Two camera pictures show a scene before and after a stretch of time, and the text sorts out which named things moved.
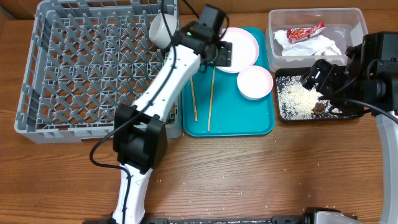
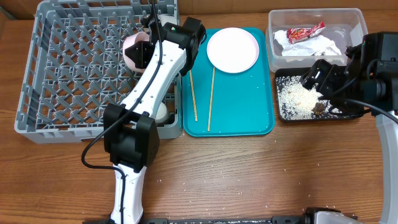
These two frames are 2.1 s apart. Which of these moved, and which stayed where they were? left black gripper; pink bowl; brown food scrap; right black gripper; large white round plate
Moved: pink bowl; left black gripper
Stayed: brown food scrap; right black gripper; large white round plate
